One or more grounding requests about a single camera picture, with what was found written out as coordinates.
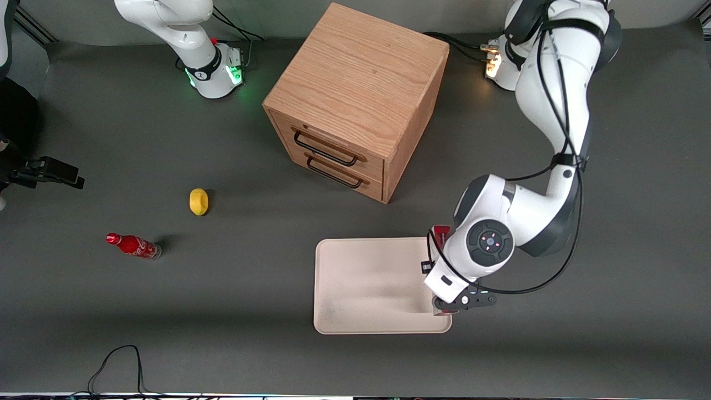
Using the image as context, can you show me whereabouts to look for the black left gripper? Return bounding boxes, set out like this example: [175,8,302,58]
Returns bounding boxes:
[421,260,498,316]

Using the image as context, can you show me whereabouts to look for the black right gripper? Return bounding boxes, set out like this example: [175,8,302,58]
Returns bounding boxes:
[0,157,85,189]

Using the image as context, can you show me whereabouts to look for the red cookie box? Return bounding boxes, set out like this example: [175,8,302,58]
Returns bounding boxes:
[432,224,453,317]

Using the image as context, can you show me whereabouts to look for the beige plastic tray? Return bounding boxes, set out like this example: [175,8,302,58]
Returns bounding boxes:
[313,237,453,335]

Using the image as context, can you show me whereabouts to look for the red cola bottle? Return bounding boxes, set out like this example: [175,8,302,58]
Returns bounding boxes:
[106,232,162,261]

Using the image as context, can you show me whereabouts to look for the grey table mat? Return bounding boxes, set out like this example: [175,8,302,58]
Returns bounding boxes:
[0,22,711,396]

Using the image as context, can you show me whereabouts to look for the wooden two-drawer cabinet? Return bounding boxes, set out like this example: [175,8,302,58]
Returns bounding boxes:
[262,3,450,204]

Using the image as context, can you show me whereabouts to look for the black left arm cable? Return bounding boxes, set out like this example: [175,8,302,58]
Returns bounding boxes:
[427,0,584,295]

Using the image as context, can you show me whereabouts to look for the thin black looped cable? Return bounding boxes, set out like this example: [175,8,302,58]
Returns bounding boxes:
[71,344,167,399]

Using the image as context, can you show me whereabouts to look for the black metal drawer handle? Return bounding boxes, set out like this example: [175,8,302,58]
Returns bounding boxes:
[293,129,360,167]
[306,156,364,189]

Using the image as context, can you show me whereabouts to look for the black right base cables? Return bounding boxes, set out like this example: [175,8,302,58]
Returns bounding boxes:
[175,6,266,73]

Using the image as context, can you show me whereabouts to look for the black base cables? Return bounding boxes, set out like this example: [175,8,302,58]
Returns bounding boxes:
[423,32,500,63]
[175,6,266,73]

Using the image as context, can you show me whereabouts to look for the black left base cables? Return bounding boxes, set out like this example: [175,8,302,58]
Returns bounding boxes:
[423,32,500,63]

